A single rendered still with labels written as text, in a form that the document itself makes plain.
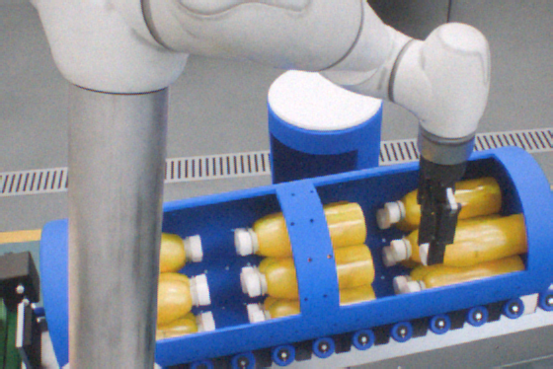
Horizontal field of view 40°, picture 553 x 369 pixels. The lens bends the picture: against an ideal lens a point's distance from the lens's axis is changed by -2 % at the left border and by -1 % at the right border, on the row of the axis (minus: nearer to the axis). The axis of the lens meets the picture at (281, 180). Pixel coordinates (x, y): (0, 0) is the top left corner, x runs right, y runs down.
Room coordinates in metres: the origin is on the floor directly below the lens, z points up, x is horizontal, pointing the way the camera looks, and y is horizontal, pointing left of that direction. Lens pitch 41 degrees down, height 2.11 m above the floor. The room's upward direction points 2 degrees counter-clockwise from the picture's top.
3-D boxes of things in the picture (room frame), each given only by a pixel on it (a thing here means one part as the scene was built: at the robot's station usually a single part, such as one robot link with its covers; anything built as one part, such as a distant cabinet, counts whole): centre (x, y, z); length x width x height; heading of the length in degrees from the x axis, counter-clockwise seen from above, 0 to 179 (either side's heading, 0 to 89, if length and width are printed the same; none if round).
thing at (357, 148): (1.55, -0.11, 0.59); 0.28 x 0.28 x 0.88
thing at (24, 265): (1.05, 0.55, 0.95); 0.10 x 0.07 x 0.10; 11
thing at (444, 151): (0.93, -0.26, 1.37); 0.09 x 0.09 x 0.06
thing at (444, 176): (0.93, -0.26, 1.30); 0.08 x 0.07 x 0.09; 10
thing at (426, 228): (0.96, -0.25, 1.15); 0.03 x 0.01 x 0.07; 100
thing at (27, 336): (0.86, 0.47, 0.99); 0.10 x 0.02 x 0.12; 11
